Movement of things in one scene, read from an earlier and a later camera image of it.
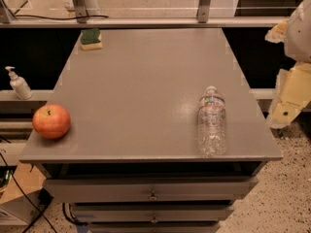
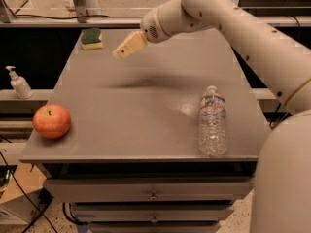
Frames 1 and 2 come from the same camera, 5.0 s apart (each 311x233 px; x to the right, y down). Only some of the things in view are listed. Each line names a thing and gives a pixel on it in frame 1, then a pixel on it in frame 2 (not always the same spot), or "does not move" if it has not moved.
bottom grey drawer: (154, 227) does not move
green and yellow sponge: (90, 39) does not move
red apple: (51, 120) does not move
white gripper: (299, 36) to (151, 26)
